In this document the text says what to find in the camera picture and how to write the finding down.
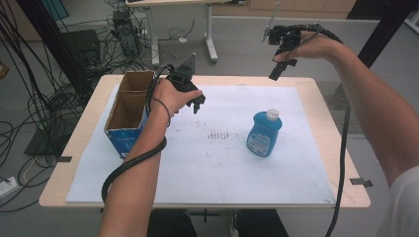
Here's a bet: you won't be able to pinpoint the blue bottle with white cap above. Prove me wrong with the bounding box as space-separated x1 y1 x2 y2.
246 108 284 158

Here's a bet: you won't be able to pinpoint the person's left leg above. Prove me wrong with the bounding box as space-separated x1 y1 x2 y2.
146 208 199 237

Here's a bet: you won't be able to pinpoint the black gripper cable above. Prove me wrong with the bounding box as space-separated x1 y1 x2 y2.
101 63 175 204
290 23 352 237

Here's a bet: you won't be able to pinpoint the white power strip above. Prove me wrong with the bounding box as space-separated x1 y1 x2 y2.
0 176 18 198

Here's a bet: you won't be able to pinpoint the black computer tower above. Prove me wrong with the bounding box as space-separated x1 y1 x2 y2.
112 9 142 57

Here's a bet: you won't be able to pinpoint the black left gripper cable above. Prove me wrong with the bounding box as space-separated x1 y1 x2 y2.
101 63 175 204

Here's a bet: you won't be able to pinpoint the wooden cabinets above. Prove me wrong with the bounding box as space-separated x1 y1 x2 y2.
211 0 357 19

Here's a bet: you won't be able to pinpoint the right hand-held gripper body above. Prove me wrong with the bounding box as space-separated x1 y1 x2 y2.
262 1 302 55

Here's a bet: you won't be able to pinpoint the blue cardboard box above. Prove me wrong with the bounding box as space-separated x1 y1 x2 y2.
104 70 156 160

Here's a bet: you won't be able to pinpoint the tangle of black floor cables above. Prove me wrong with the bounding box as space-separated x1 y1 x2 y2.
0 6 110 211

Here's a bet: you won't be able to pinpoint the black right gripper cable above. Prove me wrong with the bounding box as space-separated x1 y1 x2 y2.
290 23 352 237

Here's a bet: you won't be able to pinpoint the black floor plate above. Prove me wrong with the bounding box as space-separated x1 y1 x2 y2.
24 124 72 157

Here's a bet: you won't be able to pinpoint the person's right leg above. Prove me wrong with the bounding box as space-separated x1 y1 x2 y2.
236 209 291 237

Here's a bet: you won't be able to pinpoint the black metal post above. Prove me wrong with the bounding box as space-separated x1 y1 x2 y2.
357 0 419 68
16 0 87 97

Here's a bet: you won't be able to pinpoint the person's left hand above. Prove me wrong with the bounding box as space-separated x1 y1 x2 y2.
149 78 205 117

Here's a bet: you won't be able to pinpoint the person's right hand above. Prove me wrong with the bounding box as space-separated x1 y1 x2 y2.
272 30 344 63

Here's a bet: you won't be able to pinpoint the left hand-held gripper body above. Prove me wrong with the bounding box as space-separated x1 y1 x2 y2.
164 52 204 100

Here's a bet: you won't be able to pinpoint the person's leg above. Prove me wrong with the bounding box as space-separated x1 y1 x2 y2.
146 208 199 237
236 209 291 237

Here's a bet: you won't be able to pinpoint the white desk with legs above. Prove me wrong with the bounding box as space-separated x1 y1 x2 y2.
125 0 246 67

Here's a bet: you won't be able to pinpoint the white table mat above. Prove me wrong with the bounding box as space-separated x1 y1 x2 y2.
65 84 337 205

